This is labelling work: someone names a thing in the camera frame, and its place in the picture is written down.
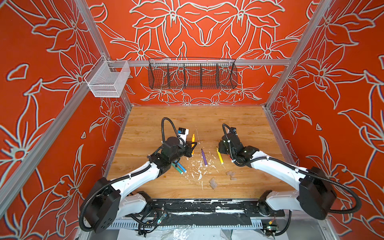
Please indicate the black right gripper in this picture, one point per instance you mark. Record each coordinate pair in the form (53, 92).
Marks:
(221, 146)

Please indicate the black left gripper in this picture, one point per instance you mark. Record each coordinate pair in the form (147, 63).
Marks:
(188, 149)

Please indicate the blue highlighter pen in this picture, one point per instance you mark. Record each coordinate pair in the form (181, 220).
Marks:
(182, 168)

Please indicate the orange highlighter pen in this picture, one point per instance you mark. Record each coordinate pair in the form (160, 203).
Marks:
(193, 140)

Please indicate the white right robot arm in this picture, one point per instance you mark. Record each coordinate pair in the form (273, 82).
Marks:
(311, 193)

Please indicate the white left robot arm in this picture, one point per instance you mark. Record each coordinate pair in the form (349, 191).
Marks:
(110, 199)

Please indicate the yellow highlighter pen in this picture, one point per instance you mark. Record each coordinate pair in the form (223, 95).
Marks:
(220, 156)

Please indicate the green highlighter pen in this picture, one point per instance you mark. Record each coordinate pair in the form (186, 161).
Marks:
(178, 169)

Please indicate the purple highlighter pen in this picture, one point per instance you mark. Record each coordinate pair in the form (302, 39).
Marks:
(204, 158)

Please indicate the white mesh basket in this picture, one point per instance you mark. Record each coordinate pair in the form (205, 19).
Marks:
(107, 79)

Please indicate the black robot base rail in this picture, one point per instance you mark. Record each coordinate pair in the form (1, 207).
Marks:
(211, 212)

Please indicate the black wire basket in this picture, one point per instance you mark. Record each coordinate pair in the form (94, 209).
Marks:
(192, 74)

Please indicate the right aluminium frame post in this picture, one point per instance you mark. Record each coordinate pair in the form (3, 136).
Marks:
(309, 31)

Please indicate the aluminium corner frame post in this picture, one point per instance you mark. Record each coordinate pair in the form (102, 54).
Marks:
(99, 42)

